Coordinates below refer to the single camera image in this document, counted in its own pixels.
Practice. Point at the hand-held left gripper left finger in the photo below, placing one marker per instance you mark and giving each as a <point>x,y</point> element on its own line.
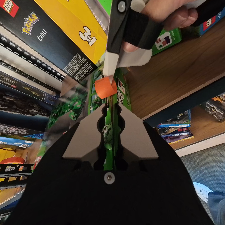
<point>82,140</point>

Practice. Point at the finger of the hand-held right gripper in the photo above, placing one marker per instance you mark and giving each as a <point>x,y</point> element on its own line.
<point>110,65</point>

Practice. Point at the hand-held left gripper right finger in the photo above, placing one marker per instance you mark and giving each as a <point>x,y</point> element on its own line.
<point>137,140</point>

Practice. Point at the orange tape piece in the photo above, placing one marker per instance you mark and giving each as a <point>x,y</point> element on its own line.
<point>105,89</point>

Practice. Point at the green pixel-print toy box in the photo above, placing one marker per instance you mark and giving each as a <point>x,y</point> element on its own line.
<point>75,109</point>

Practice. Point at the wooden shelf unit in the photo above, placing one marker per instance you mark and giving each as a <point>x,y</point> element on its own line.
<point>175,79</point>

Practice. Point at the person's right hand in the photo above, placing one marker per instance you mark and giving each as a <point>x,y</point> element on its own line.
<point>175,14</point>

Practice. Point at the large green toy box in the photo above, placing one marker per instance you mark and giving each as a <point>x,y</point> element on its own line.
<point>103,5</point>

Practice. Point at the blue and yellow toy box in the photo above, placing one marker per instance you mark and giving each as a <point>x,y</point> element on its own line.
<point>175,135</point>

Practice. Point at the small green toy box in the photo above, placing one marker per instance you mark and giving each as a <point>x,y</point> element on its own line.
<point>168,40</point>

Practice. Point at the black toy box white text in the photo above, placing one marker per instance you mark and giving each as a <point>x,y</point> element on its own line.
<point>14,130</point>

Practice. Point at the black toy box yellow logo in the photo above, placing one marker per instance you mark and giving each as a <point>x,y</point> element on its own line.
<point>44,44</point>

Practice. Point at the blue landscape toy box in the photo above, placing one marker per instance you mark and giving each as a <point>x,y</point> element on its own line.
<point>10,143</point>

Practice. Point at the dark toy box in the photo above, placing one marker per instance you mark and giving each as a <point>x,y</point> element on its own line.
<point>17,109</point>

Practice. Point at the yellow toy box red print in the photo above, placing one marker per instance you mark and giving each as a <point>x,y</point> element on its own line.
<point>8,154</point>

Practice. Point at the white shoe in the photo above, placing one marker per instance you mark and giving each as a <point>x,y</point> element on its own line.
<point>200,189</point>

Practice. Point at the black toy box car picture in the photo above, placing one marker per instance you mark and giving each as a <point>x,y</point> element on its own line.
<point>21,87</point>

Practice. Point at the black car-print toy box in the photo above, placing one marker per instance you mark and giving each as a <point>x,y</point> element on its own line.
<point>216,109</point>

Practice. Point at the dark trouser leg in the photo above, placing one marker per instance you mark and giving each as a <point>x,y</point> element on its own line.
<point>218,207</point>

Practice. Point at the black shelf price rail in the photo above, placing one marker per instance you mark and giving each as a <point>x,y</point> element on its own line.
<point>26,54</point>
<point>10,169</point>

